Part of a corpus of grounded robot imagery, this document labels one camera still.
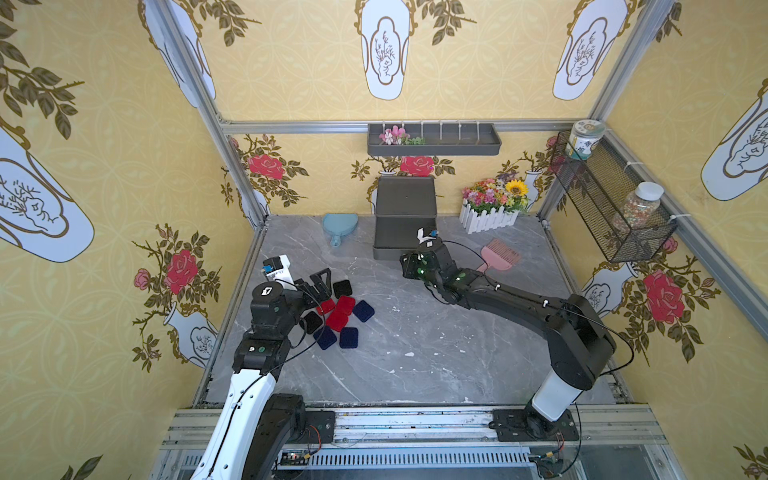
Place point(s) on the navy brooch box bottom right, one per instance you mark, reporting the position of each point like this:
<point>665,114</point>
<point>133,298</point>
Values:
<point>349,338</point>

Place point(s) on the grey wall shelf tray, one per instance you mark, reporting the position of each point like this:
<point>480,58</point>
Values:
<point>442,138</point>

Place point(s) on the small circuit board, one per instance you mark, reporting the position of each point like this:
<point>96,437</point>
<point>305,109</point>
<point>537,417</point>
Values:
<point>294,460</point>

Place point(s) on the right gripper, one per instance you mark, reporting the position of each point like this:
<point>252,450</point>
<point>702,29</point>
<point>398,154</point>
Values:
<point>411,264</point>

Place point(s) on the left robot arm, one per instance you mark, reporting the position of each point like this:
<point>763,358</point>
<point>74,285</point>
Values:
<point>255,422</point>

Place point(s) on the flowers in white fence planter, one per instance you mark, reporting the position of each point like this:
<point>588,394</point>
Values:
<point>493,203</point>

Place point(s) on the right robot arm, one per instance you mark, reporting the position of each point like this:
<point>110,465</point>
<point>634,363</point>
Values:
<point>579,345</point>

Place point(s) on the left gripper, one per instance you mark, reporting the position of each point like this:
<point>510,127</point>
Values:
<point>309,287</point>

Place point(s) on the red brooch box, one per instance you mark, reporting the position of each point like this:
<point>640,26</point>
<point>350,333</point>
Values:
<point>337,320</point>
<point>326,307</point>
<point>345,304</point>

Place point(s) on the navy brooch box bottom left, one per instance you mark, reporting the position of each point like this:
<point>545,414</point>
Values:
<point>325,337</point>

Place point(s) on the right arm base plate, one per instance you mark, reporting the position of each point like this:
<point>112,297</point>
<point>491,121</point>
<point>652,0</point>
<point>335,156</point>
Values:
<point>521,425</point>

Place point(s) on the red brooch box upper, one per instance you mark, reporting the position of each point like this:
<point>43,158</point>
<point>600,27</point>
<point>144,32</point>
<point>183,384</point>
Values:
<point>345,304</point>

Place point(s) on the red brooch box left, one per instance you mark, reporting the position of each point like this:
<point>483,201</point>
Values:
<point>326,307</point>

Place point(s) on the glass jar white lid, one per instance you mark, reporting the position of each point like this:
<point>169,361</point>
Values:
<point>639,206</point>

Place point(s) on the pink flowers on shelf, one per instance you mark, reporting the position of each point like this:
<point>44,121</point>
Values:
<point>397,135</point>

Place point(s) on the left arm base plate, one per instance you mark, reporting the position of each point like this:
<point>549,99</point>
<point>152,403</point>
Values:
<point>319,428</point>

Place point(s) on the blue dustpan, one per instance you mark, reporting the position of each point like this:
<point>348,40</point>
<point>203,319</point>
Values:
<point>339,225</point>

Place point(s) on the black wire basket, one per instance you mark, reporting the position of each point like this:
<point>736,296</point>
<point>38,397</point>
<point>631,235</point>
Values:
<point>598,188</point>

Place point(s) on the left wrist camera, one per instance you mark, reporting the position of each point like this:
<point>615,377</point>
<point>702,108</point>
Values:
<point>277,269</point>

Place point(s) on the navy brooch box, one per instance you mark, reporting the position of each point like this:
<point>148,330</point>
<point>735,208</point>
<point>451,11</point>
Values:
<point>349,338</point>
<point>325,337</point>
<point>363,311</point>

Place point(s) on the red brooch box lower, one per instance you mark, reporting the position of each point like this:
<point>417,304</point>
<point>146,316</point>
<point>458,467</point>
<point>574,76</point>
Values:
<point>337,320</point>

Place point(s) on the jar with patterned lid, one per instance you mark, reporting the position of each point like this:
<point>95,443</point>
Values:
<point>584,137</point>

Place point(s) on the three-drawer storage cabinet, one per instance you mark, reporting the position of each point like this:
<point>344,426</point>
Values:
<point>403,206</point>

